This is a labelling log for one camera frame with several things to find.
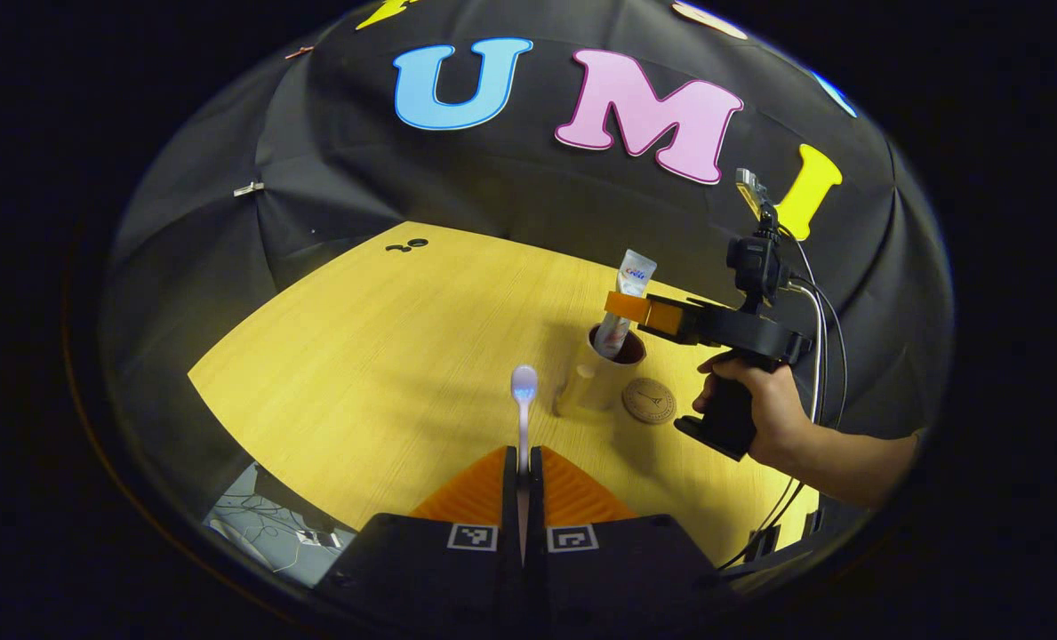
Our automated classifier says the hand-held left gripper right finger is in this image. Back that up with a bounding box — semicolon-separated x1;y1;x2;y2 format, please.
525;446;734;615

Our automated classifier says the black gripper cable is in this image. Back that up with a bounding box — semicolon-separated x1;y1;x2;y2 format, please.
717;240;849;572

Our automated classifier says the white toothpaste tube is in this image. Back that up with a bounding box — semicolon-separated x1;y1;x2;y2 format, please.
592;250;658;359

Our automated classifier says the black backdrop cloth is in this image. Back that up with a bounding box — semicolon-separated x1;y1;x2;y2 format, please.
101;0;956;570

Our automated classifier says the round brown coaster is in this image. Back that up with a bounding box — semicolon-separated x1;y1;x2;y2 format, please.
621;378;677;426

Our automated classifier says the beige cup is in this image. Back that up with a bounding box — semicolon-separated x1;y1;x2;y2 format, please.
553;322;647;420

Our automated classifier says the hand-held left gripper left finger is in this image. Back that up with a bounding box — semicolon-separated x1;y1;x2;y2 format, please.
315;446;526;615

